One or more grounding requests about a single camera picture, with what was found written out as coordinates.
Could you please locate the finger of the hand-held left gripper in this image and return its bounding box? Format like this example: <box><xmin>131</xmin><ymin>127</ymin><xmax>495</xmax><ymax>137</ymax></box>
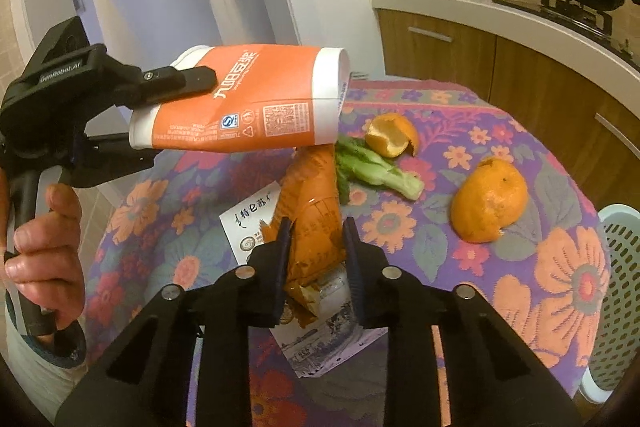
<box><xmin>74</xmin><ymin>131</ymin><xmax>156</xmax><ymax>188</ymax></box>
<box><xmin>132</xmin><ymin>65</ymin><xmax>219</xmax><ymax>108</ymax></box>

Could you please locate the small open orange peel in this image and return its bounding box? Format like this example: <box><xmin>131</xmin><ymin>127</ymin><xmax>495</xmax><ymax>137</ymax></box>
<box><xmin>364</xmin><ymin>113</ymin><xmax>421</xmax><ymax>158</ymax></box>

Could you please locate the light blue perforated plastic basket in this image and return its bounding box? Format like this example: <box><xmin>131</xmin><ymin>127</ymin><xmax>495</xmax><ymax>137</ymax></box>
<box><xmin>580</xmin><ymin>204</ymin><xmax>640</xmax><ymax>405</ymax></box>

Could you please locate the black glass gas stove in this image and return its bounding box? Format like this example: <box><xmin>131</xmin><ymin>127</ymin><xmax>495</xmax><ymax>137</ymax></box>
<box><xmin>492</xmin><ymin>0</ymin><xmax>640</xmax><ymax>72</ymax></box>

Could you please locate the green leafy vegetable stalk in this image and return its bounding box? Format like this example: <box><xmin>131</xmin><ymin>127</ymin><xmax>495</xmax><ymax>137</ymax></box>
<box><xmin>334</xmin><ymin>136</ymin><xmax>425</xmax><ymax>202</ymax></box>

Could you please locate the short metal cabinet handle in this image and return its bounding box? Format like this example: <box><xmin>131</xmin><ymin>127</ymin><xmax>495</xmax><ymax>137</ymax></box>
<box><xmin>407</xmin><ymin>27</ymin><xmax>453</xmax><ymax>42</ymax></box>

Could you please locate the large domed orange peel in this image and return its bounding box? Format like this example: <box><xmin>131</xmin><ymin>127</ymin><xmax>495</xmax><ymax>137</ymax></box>
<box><xmin>450</xmin><ymin>158</ymin><xmax>530</xmax><ymax>244</ymax></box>

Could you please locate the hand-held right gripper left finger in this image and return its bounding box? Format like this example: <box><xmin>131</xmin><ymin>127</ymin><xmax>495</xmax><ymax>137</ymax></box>
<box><xmin>54</xmin><ymin>217</ymin><xmax>295</xmax><ymax>427</ymax></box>

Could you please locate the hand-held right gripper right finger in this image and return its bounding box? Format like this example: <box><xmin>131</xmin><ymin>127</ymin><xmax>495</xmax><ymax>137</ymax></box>
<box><xmin>341</xmin><ymin>217</ymin><xmax>585</xmax><ymax>427</ymax></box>

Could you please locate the floral purple table cloth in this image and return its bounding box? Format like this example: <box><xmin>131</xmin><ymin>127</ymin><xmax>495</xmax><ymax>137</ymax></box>
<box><xmin>92</xmin><ymin>79</ymin><xmax>613</xmax><ymax>427</ymax></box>

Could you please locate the orange packet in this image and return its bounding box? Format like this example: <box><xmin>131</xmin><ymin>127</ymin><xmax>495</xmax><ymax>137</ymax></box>
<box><xmin>262</xmin><ymin>146</ymin><xmax>347</xmax><ymax>330</ymax></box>

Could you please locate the orange white-rim paper cup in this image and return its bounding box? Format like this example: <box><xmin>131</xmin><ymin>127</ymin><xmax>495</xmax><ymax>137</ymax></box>
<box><xmin>128</xmin><ymin>45</ymin><xmax>353</xmax><ymax>152</ymax></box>

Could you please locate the long metal cabinet handle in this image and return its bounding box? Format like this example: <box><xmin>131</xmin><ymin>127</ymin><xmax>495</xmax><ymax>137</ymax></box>
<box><xmin>595</xmin><ymin>113</ymin><xmax>640</xmax><ymax>148</ymax></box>

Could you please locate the white blue-print carton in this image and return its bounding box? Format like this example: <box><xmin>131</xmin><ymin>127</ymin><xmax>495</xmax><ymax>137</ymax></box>
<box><xmin>219</xmin><ymin>179</ymin><xmax>388</xmax><ymax>379</ymax></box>

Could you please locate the person's left hand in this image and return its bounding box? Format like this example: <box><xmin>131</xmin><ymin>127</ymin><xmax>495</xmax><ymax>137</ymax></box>
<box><xmin>4</xmin><ymin>183</ymin><xmax>85</xmax><ymax>332</ymax></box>

